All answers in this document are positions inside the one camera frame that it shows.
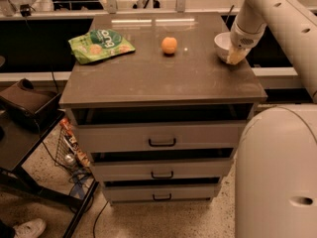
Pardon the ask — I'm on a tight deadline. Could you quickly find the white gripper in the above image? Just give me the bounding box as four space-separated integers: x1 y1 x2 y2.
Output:
226 22 266 65

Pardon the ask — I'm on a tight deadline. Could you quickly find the green rice chip bag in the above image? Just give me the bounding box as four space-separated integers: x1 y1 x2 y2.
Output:
68 29 136 64

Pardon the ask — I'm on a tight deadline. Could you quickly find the white shoe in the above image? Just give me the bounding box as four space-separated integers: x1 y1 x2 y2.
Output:
14 218 47 238

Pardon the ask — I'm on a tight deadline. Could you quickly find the black floor cable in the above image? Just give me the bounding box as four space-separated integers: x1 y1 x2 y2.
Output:
92 200 109 238

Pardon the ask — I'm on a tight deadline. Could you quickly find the wire basket with items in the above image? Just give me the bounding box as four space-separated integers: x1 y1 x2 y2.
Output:
55 117 90 175

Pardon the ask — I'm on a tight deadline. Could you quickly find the bottom grey drawer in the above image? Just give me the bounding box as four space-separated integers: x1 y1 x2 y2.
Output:
103 184 220 203

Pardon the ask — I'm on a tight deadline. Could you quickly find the orange fruit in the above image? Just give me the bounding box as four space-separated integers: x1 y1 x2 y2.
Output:
161 37 177 55

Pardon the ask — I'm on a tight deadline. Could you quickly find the middle grey drawer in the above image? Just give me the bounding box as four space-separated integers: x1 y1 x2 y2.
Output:
90 159 233 181

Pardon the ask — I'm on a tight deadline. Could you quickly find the black side table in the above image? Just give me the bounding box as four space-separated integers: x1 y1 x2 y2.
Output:
0 110 98 238

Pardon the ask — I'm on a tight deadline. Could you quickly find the grey drawer cabinet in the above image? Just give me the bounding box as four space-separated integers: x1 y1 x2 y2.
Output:
59 13 266 191

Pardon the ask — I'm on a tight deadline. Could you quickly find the white bowl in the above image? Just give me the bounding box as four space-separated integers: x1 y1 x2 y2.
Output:
214 32 234 64

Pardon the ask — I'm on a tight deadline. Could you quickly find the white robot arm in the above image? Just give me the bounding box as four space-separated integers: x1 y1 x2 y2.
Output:
231 0 317 238

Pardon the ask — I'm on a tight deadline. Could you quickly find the grey drawer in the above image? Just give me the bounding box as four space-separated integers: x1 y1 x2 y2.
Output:
103 184 220 203
74 121 246 153
90 159 233 181

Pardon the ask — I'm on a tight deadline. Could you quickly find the top grey drawer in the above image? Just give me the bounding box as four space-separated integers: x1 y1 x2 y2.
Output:
74 121 246 153

